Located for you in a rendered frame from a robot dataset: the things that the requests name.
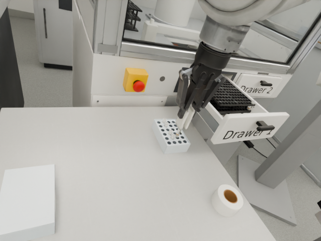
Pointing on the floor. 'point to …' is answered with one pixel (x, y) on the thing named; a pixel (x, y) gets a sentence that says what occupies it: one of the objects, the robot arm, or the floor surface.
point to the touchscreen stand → (280, 169)
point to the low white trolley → (123, 176)
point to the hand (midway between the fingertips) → (185, 117)
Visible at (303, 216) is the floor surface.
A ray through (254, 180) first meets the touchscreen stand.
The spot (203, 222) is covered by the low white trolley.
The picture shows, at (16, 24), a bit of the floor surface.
